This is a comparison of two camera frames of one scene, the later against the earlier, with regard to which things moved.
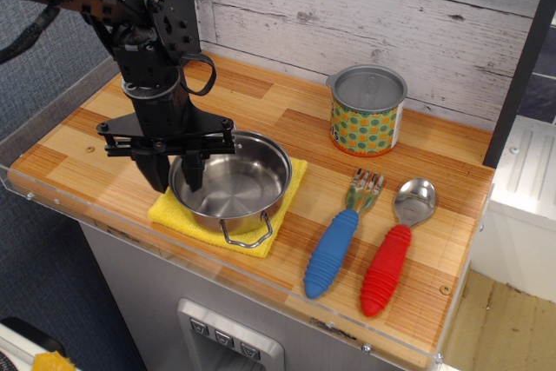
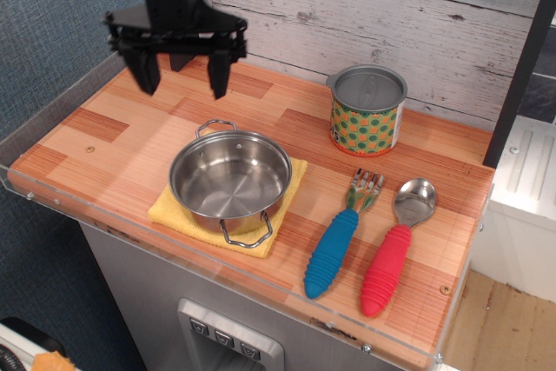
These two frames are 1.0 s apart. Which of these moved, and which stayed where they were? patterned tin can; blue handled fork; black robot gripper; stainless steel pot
Moved: black robot gripper
Stayed: blue handled fork; patterned tin can; stainless steel pot
